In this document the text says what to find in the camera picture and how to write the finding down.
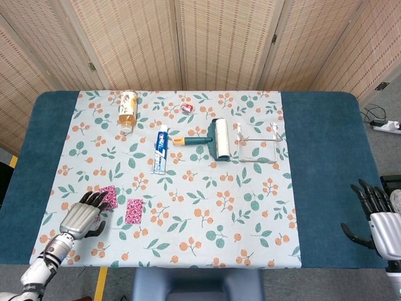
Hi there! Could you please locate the blue white toothpaste tube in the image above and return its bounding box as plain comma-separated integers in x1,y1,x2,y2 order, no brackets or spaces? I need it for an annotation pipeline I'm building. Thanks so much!
150,124,170,175

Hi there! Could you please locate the black equipment case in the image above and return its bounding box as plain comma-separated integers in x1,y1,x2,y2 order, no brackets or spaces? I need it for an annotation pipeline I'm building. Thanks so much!
380,175,401,208

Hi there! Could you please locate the black power cable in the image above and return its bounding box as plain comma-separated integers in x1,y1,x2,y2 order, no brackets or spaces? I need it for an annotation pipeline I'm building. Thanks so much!
360,104,386,124

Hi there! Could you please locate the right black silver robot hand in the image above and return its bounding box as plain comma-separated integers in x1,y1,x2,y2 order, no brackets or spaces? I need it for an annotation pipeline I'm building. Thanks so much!
340,178,401,261

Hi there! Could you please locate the woven folding screen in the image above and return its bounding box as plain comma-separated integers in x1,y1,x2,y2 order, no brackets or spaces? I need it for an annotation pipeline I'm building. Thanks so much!
0,0,401,156

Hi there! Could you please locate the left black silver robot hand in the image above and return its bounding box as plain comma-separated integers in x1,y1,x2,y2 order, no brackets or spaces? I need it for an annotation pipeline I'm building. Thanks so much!
59,191,111,240

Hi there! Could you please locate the amber tea bottle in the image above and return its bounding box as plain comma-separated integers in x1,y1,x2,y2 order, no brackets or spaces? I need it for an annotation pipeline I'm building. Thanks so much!
118,90,138,134

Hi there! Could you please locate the floral fruit print tablecloth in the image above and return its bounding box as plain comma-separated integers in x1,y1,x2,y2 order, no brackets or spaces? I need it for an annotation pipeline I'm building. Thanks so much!
29,90,302,269

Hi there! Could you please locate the teal lint roller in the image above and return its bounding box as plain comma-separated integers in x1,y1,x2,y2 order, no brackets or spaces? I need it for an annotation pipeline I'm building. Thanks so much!
172,118,231,162

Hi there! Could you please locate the pink patterned pouch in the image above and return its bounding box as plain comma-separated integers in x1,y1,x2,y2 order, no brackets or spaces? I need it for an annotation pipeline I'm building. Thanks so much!
98,185,119,211
124,198,145,225

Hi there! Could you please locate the teal padded table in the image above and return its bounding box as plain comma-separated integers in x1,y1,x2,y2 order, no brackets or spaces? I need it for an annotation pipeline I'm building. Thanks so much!
0,90,395,270

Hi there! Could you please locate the white power strip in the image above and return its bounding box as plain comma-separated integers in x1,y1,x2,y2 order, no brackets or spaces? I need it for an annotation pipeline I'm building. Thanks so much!
369,120,401,135

